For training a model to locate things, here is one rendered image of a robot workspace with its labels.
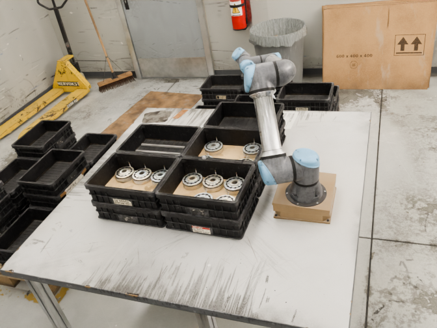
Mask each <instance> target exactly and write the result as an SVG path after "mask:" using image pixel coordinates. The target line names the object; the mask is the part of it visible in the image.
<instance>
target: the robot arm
mask: <svg viewBox="0 0 437 328"><path fill-rule="evenodd" d="M232 59H233V60H234V61H236V62H237V63H238V65H239V67H240V69H241V71H242V73H244V86H245V92H247V93H249V96H250V97H251V98H252V99H253V100H254V106H255V110H256V117H257V121H258V128H259V135H260V139H261V146H262V150H263V153H262V155H261V156H260V159H261V161H258V168H259V172H260V174H261V177H262V180H263V182H264V183H265V184H266V185H276V184H283V183H287V182H292V183H291V186H290V189H289V194H290V196H291V198H292V199H293V200H295V201H297V202H300V203H305V204H309V203H313V202H316V201H318V200H319V199H320V198H321V197H322V195H323V188H322V186H321V183H320V181H319V166H320V161H319V155H318V153H317V152H315V151H314V150H311V149H309V148H298V149H296V150H295V151H294V152H293V155H292V156H287V155H286V152H285V151H284V150H282V146H281V142H280V135H279V131H278V124H277V119H276V113H275V108H274V102H273V99H276V98H275V96H274V93H275V92H276V89H275V88H276V87H282V86H284V85H286V84H288V83H289V82H290V81H291V80H292V79H293V78H294V76H295V74H296V67H295V65H294V63H293V62H292V61H290V60H288V59H282V58H281V55H280V54H279V53H270V54H266V55H258V56H254V57H253V56H251V55H250V54H249V53H247V52H246V51H245V50H244V49H242V48H237V49H236V50H235V51H234V52H233V54H232Z"/></svg>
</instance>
